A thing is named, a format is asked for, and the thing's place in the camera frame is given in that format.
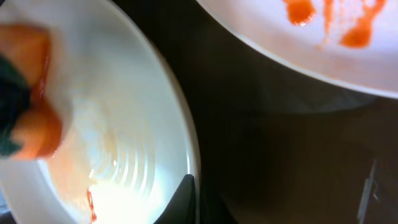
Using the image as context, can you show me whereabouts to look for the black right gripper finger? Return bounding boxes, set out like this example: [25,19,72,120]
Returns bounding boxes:
[154,174,196,224]

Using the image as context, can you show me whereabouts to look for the white plate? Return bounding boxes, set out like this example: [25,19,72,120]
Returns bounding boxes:
[199,0,397,98]
[1,1,200,223]

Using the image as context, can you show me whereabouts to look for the orange green sponge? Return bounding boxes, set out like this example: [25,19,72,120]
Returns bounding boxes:
[1,23,62,160]

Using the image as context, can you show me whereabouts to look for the white plate bottom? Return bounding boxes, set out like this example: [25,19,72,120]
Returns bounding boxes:
[199,0,397,98]

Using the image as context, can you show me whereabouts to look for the brown translucent tray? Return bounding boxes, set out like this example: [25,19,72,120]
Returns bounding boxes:
[118,1,397,223]

